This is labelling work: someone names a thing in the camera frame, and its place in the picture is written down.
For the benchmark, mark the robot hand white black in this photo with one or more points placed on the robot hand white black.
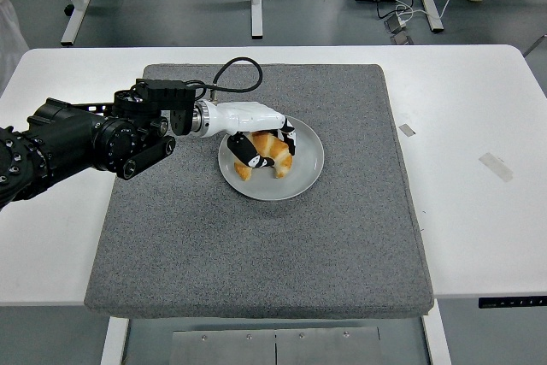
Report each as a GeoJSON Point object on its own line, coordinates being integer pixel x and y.
{"type": "Point", "coordinates": [239, 117]}

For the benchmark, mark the croissant bread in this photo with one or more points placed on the croissant bread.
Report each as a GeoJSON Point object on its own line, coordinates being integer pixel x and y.
{"type": "Point", "coordinates": [278, 153]}

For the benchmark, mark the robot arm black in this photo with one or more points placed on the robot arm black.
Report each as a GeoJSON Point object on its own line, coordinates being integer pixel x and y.
{"type": "Point", "coordinates": [68, 143]}

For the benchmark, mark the grey round plate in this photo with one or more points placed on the grey round plate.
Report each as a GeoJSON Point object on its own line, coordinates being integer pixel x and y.
{"type": "Point", "coordinates": [301, 172]}

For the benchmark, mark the grey metal plate with screws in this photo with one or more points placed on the grey metal plate with screws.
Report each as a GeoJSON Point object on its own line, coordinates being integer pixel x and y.
{"type": "Point", "coordinates": [222, 350]}

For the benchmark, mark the grey felt mat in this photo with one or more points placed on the grey felt mat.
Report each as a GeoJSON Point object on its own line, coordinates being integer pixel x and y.
{"type": "Point", "coordinates": [256, 245]}

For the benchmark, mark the small clear tape piece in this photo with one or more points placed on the small clear tape piece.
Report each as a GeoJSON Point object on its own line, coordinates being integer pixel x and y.
{"type": "Point", "coordinates": [407, 130]}

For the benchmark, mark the grey power adapter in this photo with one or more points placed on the grey power adapter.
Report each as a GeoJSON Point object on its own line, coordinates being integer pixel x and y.
{"type": "Point", "coordinates": [401, 39]}
{"type": "Point", "coordinates": [394, 25]}

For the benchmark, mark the black caster wheel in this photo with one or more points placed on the black caster wheel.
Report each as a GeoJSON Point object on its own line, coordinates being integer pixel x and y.
{"type": "Point", "coordinates": [68, 9]}

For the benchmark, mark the person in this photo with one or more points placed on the person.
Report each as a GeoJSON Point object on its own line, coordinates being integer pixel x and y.
{"type": "Point", "coordinates": [8, 27]}

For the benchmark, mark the large clear tape piece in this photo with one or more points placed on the large clear tape piece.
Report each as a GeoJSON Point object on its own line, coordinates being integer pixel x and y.
{"type": "Point", "coordinates": [495, 167]}

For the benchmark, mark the grey chair base leg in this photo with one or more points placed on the grey chair base leg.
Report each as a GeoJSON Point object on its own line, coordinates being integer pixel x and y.
{"type": "Point", "coordinates": [536, 44]}

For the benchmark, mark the black table control panel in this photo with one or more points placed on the black table control panel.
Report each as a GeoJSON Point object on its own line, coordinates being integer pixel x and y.
{"type": "Point", "coordinates": [513, 302]}

